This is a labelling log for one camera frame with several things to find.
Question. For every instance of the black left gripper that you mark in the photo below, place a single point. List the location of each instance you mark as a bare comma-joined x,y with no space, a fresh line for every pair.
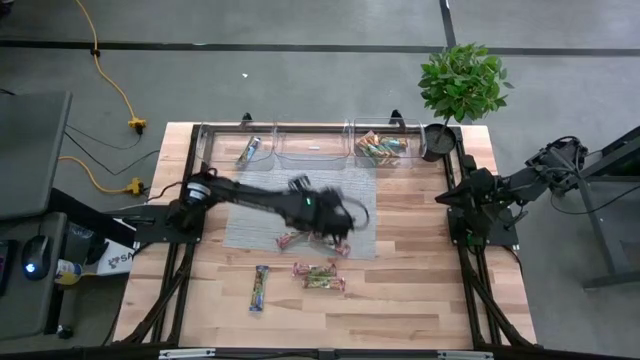
320,212

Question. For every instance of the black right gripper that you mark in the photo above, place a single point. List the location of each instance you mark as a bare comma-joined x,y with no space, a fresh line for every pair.
482,190

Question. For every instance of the blue wrapper granola bar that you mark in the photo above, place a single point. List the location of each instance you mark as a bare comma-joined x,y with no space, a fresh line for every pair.
248,151
397,145
259,289

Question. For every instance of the tan and blue granola bar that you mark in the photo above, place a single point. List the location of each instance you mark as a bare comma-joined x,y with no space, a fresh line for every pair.
367,152

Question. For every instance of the tan wrapper granola bar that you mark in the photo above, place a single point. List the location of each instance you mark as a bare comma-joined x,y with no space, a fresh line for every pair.
366,139

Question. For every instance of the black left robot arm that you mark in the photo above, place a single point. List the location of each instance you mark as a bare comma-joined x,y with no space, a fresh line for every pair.
250,197

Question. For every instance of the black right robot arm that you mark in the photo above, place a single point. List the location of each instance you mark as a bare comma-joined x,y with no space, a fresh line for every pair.
530,182

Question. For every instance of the grey woven placemat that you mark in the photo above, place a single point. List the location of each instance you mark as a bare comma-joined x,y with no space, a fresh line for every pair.
250,235

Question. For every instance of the clear plastic bin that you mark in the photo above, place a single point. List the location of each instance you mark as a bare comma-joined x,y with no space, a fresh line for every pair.
415,135
312,137
220,147

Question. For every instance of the black table clamp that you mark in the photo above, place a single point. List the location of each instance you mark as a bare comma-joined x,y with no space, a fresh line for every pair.
246,119
396,117

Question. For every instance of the green potted plant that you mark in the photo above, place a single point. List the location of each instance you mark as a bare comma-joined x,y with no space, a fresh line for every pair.
462,82

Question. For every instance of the silver metal bar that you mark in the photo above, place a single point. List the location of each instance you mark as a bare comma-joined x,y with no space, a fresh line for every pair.
465,354
187,353

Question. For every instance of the white printed box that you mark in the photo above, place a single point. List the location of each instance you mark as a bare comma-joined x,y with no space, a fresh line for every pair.
120,260

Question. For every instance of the yellow labelled bottle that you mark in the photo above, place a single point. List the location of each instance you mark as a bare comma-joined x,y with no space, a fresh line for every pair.
67,272

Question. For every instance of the black caster wheel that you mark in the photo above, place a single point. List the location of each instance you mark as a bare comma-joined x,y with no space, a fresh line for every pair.
64,331

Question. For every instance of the black computer mouse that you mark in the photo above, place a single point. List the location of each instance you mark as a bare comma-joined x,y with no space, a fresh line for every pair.
36,257

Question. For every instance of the grey side desk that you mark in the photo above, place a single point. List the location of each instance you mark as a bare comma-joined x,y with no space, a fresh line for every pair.
30,150

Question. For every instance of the black aluminium table frame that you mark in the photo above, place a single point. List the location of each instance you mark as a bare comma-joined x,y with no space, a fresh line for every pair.
325,128

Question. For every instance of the black desk frame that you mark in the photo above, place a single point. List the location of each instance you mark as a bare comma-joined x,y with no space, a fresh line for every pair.
627,142

